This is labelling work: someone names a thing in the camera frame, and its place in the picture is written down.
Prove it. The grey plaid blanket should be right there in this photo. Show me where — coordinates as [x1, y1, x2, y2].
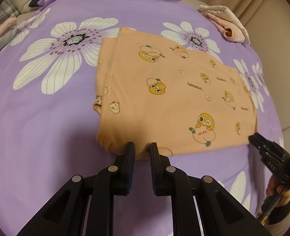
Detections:
[0, 0, 21, 62]

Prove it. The cream folded cloth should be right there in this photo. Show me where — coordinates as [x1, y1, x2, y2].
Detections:
[199, 4, 251, 45]

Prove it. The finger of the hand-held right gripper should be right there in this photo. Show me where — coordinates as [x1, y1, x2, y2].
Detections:
[248, 132, 283, 158]

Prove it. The pink folded garment with sleeve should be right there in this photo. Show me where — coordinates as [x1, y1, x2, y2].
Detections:
[205, 12, 245, 42]

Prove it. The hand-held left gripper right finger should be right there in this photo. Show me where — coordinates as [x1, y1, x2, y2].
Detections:
[149, 142, 271, 236]

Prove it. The person's right forearm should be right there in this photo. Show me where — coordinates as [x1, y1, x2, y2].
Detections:
[254, 197, 290, 236]

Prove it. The purple floral bedsheet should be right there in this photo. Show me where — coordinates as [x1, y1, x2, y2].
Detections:
[0, 0, 285, 236]

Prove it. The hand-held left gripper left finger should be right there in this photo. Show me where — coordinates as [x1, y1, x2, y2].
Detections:
[16, 142, 136, 236]

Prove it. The orange cartoon print shirt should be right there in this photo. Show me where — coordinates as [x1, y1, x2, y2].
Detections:
[93, 27, 258, 162]

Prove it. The person's right hand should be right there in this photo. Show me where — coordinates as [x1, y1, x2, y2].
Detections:
[266, 176, 290, 202]

